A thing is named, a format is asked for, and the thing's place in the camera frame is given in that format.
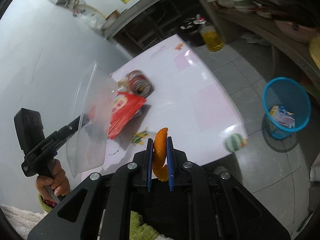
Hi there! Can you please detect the clear plastic tray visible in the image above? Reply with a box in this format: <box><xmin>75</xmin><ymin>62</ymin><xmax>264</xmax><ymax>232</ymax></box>
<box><xmin>66</xmin><ymin>61</ymin><xmax>118</xmax><ymax>177</ymax></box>

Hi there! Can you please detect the orange peel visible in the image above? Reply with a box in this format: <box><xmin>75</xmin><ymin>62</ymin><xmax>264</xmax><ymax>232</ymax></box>
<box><xmin>152</xmin><ymin>127</ymin><xmax>168</xmax><ymax>181</ymax></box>

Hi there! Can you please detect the red snack bag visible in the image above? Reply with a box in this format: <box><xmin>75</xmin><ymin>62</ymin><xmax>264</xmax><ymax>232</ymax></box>
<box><xmin>108</xmin><ymin>92</ymin><xmax>146</xmax><ymax>139</ymax></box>

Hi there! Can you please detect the yellow white medicine box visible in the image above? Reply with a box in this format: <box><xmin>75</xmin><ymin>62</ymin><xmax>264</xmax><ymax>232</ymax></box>
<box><xmin>269</xmin><ymin>105</ymin><xmax>280</xmax><ymax>120</ymax></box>

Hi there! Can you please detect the red cartoon drink can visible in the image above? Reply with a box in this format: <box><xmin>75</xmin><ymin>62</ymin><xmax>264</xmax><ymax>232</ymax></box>
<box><xmin>126</xmin><ymin>70</ymin><xmax>153</xmax><ymax>98</ymax></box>

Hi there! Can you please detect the blue wrapper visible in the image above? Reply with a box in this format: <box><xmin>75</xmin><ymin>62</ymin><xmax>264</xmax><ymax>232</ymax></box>
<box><xmin>275</xmin><ymin>106</ymin><xmax>296</xmax><ymax>129</ymax></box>

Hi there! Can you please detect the blue white toothpaste box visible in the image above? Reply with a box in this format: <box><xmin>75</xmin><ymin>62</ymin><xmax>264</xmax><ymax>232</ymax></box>
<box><xmin>133</xmin><ymin>104</ymin><xmax>151</xmax><ymax>118</ymax></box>

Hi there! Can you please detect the blue mesh trash basket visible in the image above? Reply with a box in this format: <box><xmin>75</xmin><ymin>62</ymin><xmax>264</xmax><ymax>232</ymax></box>
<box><xmin>263</xmin><ymin>77</ymin><xmax>311</xmax><ymax>140</ymax></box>

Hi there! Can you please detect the grey concrete kitchen counter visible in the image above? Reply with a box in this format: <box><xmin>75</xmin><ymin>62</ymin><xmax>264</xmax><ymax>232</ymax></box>
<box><xmin>103</xmin><ymin>0</ymin><xmax>319</xmax><ymax>87</ymax></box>

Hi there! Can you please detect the person's left hand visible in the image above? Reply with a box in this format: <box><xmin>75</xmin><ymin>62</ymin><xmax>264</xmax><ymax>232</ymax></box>
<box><xmin>35</xmin><ymin>159</ymin><xmax>71</xmax><ymax>201</ymax></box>

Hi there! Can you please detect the green white fluffy sleeve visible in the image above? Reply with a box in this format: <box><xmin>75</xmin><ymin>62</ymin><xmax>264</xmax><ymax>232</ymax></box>
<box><xmin>0</xmin><ymin>194</ymin><xmax>166</xmax><ymax>240</ymax></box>

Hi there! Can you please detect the yellow cooking oil jug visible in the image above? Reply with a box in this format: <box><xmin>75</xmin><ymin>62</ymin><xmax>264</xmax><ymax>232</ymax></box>
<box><xmin>199</xmin><ymin>17</ymin><xmax>223</xmax><ymax>52</ymax></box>

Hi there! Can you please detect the yellow bag on shelf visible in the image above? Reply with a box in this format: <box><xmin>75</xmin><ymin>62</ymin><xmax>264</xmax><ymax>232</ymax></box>
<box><xmin>309</xmin><ymin>34</ymin><xmax>320</xmax><ymax>69</ymax></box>

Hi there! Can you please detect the pink plastic basin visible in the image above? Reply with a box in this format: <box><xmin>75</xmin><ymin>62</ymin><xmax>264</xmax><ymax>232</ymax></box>
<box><xmin>274</xmin><ymin>20</ymin><xmax>317</xmax><ymax>43</ymax></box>

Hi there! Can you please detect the stack of white bowls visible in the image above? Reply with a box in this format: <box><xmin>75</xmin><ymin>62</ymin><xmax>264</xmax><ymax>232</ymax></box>
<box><xmin>233</xmin><ymin>0</ymin><xmax>255</xmax><ymax>14</ymax></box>

